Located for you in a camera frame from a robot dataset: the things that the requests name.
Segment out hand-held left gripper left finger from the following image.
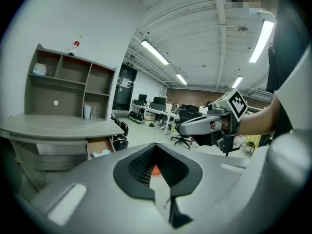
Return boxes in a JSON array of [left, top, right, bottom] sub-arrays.
[[14, 142, 176, 234]]

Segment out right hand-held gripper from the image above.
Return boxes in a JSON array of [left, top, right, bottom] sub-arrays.
[[176, 88, 249, 157]]

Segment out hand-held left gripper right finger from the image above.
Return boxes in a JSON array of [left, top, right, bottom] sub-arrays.
[[156, 142, 254, 234]]

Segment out light blue tissue pack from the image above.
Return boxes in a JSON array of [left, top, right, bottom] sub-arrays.
[[90, 149, 112, 158]]

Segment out brown wooden drawer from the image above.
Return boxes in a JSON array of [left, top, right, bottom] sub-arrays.
[[85, 136, 116, 160]]

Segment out person's right forearm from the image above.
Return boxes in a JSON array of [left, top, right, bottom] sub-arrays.
[[237, 97, 281, 137]]

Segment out black office chair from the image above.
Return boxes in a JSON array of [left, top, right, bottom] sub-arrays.
[[170, 110, 203, 150]]

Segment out white office desk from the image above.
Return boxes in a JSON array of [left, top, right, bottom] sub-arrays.
[[130, 103, 181, 135]]

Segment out cardboard box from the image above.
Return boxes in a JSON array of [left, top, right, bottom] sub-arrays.
[[144, 112, 156, 125]]

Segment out row of black green backpacks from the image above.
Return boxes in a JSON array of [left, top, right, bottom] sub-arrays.
[[128, 110, 146, 125]]

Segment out black double door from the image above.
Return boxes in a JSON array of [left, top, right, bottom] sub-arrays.
[[112, 63, 138, 111]]

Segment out grey wooden shelf hutch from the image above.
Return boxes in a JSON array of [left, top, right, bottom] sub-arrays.
[[24, 43, 117, 120]]

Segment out person's black shirt torso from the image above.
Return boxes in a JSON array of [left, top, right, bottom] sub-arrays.
[[265, 0, 312, 131]]

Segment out white tissue packet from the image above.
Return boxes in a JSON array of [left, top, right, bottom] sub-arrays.
[[32, 62, 48, 77]]

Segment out clear bottle with red label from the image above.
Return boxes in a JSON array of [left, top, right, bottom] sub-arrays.
[[68, 35, 82, 57]]

